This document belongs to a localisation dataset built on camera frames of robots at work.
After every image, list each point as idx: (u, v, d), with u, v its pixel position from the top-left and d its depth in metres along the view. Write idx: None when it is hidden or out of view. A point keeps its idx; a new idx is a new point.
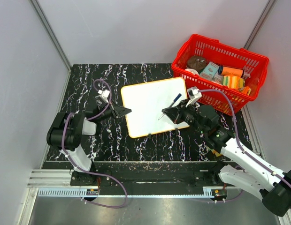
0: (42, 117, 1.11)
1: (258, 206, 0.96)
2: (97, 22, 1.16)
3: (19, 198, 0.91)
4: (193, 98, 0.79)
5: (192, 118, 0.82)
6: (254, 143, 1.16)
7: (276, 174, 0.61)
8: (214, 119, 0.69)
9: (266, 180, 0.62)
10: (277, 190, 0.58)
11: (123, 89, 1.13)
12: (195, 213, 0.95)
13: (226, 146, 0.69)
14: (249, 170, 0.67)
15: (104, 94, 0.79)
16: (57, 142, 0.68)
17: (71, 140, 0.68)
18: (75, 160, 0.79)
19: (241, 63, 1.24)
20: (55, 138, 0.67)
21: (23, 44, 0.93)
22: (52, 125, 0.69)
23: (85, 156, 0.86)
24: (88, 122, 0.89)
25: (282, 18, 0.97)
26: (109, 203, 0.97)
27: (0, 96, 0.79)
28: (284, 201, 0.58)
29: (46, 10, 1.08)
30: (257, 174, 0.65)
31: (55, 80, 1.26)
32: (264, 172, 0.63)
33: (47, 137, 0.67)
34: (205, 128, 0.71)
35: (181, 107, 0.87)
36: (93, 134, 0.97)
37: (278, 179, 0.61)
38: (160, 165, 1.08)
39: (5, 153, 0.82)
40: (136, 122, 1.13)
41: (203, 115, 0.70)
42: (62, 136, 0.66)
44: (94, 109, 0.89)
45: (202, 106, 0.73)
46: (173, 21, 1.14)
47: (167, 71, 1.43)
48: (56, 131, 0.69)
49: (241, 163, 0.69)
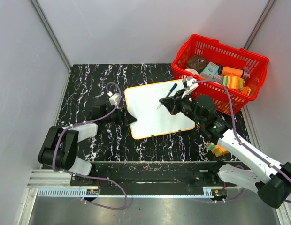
0: (42, 117, 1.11)
1: (258, 206, 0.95)
2: (97, 22, 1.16)
3: (19, 198, 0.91)
4: (188, 89, 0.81)
5: (189, 109, 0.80)
6: (254, 143, 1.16)
7: (273, 166, 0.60)
8: (211, 109, 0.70)
9: (264, 172, 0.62)
10: (274, 182, 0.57)
11: (126, 91, 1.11)
12: (195, 213, 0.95)
13: (224, 137, 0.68)
14: (246, 162, 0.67)
15: (114, 98, 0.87)
16: (49, 162, 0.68)
17: (63, 162, 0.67)
18: (74, 171, 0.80)
19: (241, 63, 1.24)
20: (47, 158, 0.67)
21: (23, 44, 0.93)
22: (44, 145, 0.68)
23: (84, 162, 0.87)
24: (86, 126, 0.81)
25: (282, 18, 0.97)
26: (109, 203, 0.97)
27: (0, 96, 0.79)
28: (280, 193, 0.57)
29: (47, 11, 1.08)
30: (254, 166, 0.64)
31: (55, 80, 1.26)
32: (261, 164, 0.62)
33: (39, 156, 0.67)
34: (202, 119, 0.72)
35: (176, 99, 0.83)
36: (93, 136, 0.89)
37: (274, 171, 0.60)
38: (159, 165, 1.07)
39: (5, 153, 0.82)
40: (141, 124, 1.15)
41: (201, 106, 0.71)
42: (53, 158, 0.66)
44: (102, 104, 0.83)
45: (199, 97, 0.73)
46: (173, 21, 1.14)
47: (167, 71, 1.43)
48: (48, 151, 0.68)
49: (238, 155, 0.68)
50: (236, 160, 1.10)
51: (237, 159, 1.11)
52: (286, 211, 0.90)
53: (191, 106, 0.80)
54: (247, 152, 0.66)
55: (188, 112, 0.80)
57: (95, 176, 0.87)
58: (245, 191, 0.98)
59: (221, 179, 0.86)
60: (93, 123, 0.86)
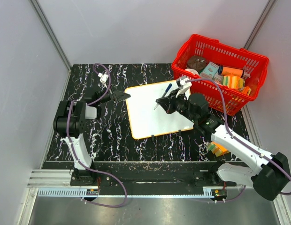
0: (42, 117, 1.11)
1: (257, 205, 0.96)
2: (97, 22, 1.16)
3: (19, 198, 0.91)
4: (181, 88, 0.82)
5: (183, 108, 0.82)
6: (254, 143, 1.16)
7: (264, 156, 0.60)
8: (204, 107, 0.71)
9: (255, 162, 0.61)
10: (265, 171, 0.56)
11: (127, 90, 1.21)
12: (195, 213, 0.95)
13: (216, 132, 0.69)
14: (239, 155, 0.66)
15: (103, 78, 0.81)
16: (64, 130, 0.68)
17: (77, 126, 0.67)
18: (78, 151, 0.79)
19: (241, 63, 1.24)
20: (62, 125, 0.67)
21: (23, 44, 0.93)
22: (57, 114, 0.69)
23: (87, 151, 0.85)
24: (89, 107, 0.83)
25: (282, 17, 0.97)
26: (109, 203, 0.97)
27: (0, 96, 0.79)
28: (272, 183, 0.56)
29: (46, 10, 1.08)
30: (246, 157, 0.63)
31: (55, 80, 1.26)
32: (252, 155, 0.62)
33: (53, 124, 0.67)
34: (195, 116, 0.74)
35: (171, 97, 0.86)
36: (94, 118, 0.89)
37: (265, 161, 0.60)
38: (160, 165, 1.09)
39: (5, 153, 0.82)
40: (141, 124, 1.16)
41: (194, 103, 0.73)
42: (67, 123, 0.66)
44: (92, 95, 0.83)
45: (193, 95, 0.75)
46: (173, 20, 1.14)
47: (167, 71, 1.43)
48: (62, 119, 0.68)
49: (230, 149, 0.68)
50: (236, 160, 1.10)
51: (237, 159, 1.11)
52: (286, 211, 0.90)
53: (185, 104, 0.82)
54: (238, 143, 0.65)
55: (182, 110, 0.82)
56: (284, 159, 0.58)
57: (96, 170, 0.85)
58: (245, 191, 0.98)
59: (221, 177, 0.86)
60: (92, 107, 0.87)
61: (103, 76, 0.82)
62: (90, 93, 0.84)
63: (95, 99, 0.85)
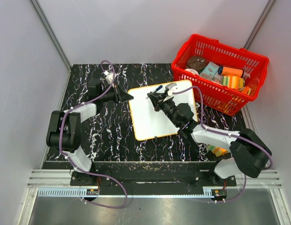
0: (42, 117, 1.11)
1: (256, 205, 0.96)
2: (97, 22, 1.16)
3: (19, 198, 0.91)
4: (169, 95, 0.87)
5: (169, 110, 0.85)
6: None
7: (232, 134, 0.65)
8: (189, 117, 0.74)
9: (225, 143, 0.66)
10: (235, 146, 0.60)
11: (130, 92, 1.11)
12: (195, 213, 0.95)
13: (194, 131, 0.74)
14: (215, 142, 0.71)
15: (110, 77, 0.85)
16: (57, 145, 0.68)
17: (71, 143, 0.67)
18: (75, 162, 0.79)
19: (242, 63, 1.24)
20: (55, 142, 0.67)
21: (23, 45, 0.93)
22: (49, 129, 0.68)
23: (85, 156, 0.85)
24: (86, 108, 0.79)
25: (282, 17, 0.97)
26: (109, 203, 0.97)
27: (0, 96, 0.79)
28: (247, 156, 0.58)
29: (46, 11, 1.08)
30: (219, 141, 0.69)
31: (55, 79, 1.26)
32: (223, 137, 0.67)
33: (47, 140, 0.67)
34: (181, 123, 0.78)
35: (159, 101, 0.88)
36: (94, 116, 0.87)
37: (234, 138, 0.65)
38: (160, 165, 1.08)
39: (5, 153, 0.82)
40: (144, 127, 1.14)
41: (181, 114, 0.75)
42: (59, 141, 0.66)
44: (97, 84, 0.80)
45: (179, 104, 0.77)
46: (173, 20, 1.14)
47: (167, 71, 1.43)
48: (55, 134, 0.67)
49: (208, 139, 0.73)
50: None
51: None
52: (286, 211, 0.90)
53: (172, 108, 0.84)
54: (210, 132, 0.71)
55: (169, 113, 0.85)
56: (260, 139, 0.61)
57: (95, 173, 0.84)
58: (245, 191, 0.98)
59: (220, 176, 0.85)
60: (91, 103, 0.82)
61: (109, 73, 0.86)
62: (95, 83, 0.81)
63: (99, 93, 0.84)
